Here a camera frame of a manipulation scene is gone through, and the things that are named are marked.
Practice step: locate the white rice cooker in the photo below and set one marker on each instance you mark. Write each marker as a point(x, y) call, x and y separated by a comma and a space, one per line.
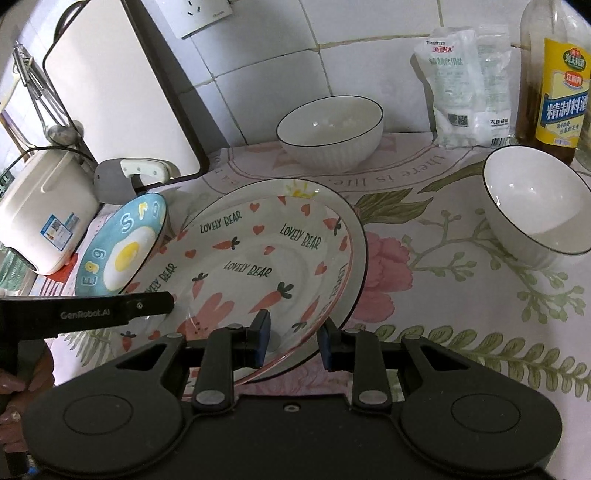
point(41, 212)

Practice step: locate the clear plastic bag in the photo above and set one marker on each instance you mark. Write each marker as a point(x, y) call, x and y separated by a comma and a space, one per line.
point(501, 83)

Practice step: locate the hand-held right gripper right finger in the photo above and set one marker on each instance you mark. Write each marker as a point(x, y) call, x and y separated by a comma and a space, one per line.
point(324, 344)

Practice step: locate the yellow label glass bottle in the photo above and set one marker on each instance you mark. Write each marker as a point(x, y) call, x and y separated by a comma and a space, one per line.
point(556, 92)

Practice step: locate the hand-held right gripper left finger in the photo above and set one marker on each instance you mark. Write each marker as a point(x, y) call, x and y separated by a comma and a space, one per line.
point(264, 333)

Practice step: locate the person's left hand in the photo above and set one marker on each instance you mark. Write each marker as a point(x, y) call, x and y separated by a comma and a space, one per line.
point(34, 369)

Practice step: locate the floral tablecloth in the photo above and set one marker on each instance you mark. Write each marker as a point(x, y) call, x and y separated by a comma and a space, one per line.
point(415, 300)

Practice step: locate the metal ladle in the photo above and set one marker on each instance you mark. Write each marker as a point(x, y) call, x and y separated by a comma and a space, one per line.
point(64, 133)

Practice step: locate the white salt bag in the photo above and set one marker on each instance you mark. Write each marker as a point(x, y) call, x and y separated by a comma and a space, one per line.
point(455, 92)

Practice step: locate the blue fried egg plate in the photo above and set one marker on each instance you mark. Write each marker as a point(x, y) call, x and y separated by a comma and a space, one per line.
point(124, 249)

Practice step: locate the white wall socket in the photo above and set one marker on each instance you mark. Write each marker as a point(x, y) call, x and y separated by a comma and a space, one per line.
point(196, 16)

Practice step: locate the white bowl black rim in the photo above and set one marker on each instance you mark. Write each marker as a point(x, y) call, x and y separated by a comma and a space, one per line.
point(330, 134)
point(531, 203)

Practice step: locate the white cutting board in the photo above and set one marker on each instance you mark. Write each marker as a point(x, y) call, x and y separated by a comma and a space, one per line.
point(120, 83)

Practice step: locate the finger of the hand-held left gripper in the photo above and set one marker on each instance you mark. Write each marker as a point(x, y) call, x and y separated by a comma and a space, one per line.
point(152, 305)

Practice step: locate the carrot print white plate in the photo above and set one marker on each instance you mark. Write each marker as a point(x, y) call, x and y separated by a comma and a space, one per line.
point(240, 258)

